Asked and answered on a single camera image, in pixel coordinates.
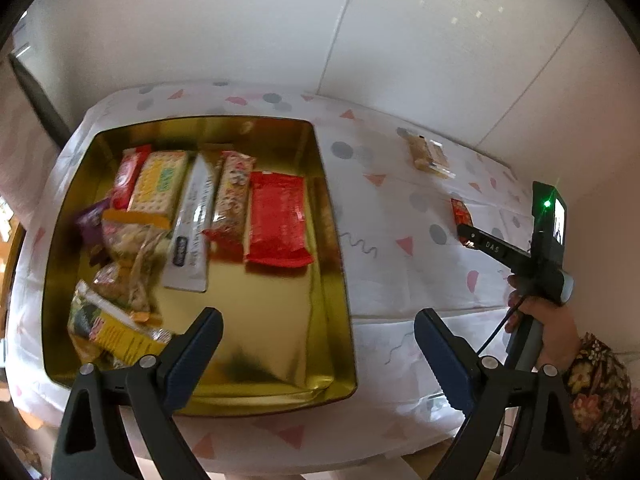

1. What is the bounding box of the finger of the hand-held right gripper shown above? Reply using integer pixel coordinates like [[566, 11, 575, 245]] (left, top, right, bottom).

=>
[[456, 224, 533, 267]]

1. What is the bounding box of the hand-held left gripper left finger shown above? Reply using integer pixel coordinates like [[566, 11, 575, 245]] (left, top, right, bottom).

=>
[[50, 307, 224, 480]]

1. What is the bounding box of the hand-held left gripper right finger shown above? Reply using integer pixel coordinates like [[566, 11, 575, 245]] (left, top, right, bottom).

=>
[[414, 308, 587, 480]]

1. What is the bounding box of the small red snack packet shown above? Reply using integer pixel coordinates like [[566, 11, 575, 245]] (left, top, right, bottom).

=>
[[450, 198, 475, 228]]

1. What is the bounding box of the yellow snack packet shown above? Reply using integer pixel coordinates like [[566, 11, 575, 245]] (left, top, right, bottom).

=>
[[87, 305, 176, 368]]

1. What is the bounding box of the gold metal tin box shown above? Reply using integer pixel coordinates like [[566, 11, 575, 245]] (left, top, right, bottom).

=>
[[41, 115, 359, 417]]

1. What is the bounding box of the green and black snack packet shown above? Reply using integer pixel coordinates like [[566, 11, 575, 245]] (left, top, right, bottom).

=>
[[67, 280, 116, 341]]

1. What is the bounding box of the white stick snack packet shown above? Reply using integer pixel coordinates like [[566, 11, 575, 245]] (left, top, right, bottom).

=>
[[162, 154, 217, 293]]

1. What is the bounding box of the clear orange-edged snack bag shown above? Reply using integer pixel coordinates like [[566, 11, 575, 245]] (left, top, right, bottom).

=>
[[92, 209, 172, 323]]

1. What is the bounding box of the large red snack packet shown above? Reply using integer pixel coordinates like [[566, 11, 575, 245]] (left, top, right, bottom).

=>
[[243, 171, 315, 270]]

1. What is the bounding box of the brown sesame bar packet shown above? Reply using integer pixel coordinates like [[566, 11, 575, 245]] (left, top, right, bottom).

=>
[[202, 150, 257, 261]]

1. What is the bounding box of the purple snack packet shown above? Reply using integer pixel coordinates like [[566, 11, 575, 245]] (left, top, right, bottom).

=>
[[75, 199, 112, 246]]

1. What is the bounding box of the yellow cracker packet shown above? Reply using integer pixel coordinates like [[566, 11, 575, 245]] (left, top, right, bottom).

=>
[[127, 150, 196, 213]]

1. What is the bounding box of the red and white snack packet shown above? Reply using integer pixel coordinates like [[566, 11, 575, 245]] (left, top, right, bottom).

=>
[[109, 144, 152, 211]]

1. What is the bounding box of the person's right forearm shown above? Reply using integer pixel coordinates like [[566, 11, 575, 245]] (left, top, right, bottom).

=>
[[562, 332, 640, 480]]

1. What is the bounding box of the person's right hand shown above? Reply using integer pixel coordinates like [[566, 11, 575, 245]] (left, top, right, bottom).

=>
[[505, 274, 583, 372]]

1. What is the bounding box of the white patterned tablecloth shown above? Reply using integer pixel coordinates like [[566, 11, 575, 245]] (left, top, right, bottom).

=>
[[5, 80, 543, 476]]

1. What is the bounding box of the clear pastry packet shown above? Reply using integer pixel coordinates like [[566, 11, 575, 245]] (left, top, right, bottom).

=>
[[397, 127, 456, 181]]

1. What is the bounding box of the black board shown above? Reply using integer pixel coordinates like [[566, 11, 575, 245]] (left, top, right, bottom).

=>
[[10, 52, 74, 147]]

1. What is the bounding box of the black cable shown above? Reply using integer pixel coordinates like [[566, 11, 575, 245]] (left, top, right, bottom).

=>
[[475, 294, 528, 357]]

